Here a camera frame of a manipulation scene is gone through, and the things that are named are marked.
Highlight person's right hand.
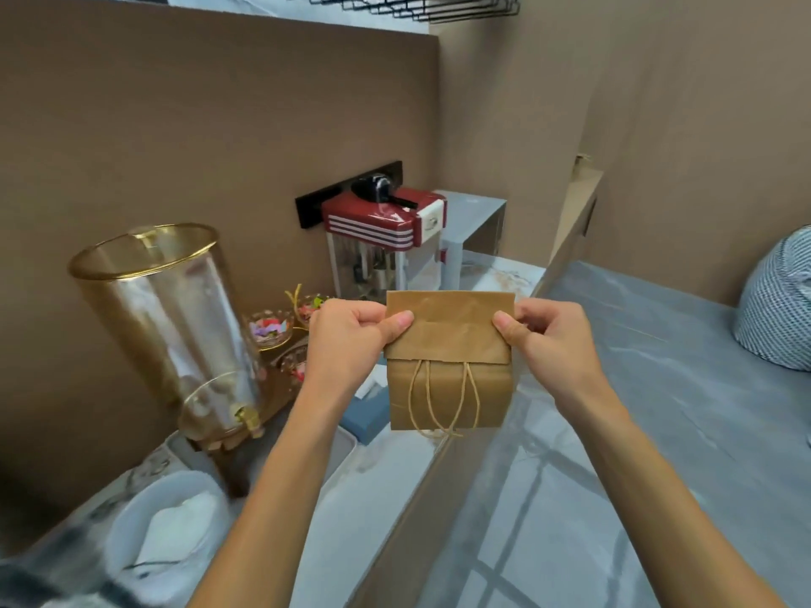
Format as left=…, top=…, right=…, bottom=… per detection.
left=492, top=299, right=613, bottom=420

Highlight person's left hand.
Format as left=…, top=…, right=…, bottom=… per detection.
left=298, top=299, right=416, bottom=407

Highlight brown paper bag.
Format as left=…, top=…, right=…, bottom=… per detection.
left=383, top=290, right=517, bottom=439

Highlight person's right forearm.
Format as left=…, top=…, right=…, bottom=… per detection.
left=550, top=380, right=788, bottom=608

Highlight person's left forearm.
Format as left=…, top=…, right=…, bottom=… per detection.
left=188, top=383, right=359, bottom=608

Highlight glass bowl of colourful candy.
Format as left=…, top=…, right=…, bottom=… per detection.
left=279, top=344, right=310, bottom=384
left=246, top=309, right=295, bottom=350
left=293, top=293, right=332, bottom=330

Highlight red popcorn machine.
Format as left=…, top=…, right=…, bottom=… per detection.
left=321, top=173, right=449, bottom=304

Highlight blue box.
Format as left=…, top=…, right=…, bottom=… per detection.
left=340, top=385, right=391, bottom=445

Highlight grey side table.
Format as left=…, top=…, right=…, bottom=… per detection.
left=436, top=190, right=508, bottom=263

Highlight glass dispenser with gold rim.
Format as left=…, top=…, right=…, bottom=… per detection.
left=68, top=223, right=267, bottom=454

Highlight striped grey cushion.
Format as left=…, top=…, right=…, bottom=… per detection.
left=732, top=225, right=811, bottom=373

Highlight white paper in tub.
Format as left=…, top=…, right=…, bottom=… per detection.
left=133, top=491, right=223, bottom=567

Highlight white round tub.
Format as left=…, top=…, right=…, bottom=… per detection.
left=103, top=470, right=233, bottom=608

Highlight black wire rack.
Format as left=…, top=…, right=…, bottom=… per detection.
left=283, top=0, right=522, bottom=25

